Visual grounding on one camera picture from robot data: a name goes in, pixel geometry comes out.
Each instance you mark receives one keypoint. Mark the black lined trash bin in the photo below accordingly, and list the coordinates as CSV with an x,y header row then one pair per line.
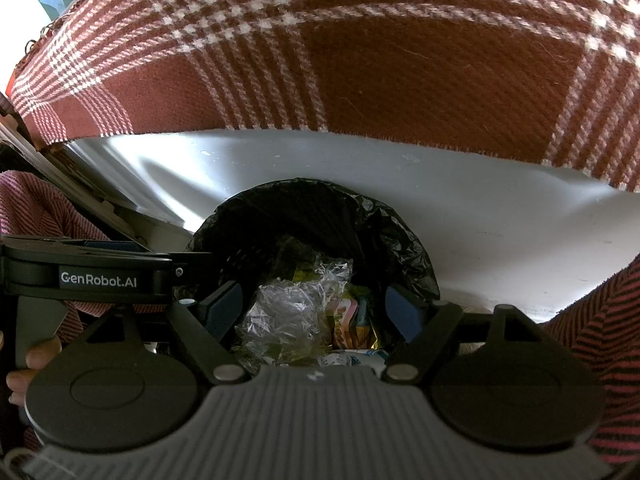
x,y
390,240

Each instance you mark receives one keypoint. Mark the clear plastic bag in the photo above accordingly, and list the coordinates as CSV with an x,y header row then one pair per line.
x,y
285,310

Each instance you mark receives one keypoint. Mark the orange snack packet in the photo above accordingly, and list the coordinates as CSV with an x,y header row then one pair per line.
x,y
357,327

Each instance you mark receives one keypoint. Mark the red white plaid blanket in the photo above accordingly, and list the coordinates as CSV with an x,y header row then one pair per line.
x,y
400,75

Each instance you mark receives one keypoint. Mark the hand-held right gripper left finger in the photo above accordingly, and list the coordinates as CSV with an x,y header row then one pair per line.
x,y
225,310

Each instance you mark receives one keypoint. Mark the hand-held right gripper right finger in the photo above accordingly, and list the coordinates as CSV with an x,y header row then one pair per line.
x,y
404,312

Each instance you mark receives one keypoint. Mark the stack of flat boards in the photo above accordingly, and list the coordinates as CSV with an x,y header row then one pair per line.
x,y
100,205

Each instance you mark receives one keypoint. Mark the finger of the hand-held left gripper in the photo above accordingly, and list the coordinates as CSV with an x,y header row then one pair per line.
x,y
192,265
115,246

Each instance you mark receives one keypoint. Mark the person's left hand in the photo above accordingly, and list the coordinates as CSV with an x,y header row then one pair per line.
x,y
42,355

